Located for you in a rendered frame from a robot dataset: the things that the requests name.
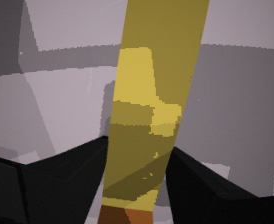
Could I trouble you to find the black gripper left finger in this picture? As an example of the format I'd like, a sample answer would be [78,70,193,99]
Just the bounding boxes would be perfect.
[0,136,108,224]

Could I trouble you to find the yellow bar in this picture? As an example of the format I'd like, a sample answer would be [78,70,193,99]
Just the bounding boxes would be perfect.
[97,0,210,224]

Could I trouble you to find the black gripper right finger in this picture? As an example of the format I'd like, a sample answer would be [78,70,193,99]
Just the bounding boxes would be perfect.
[165,147,274,224]

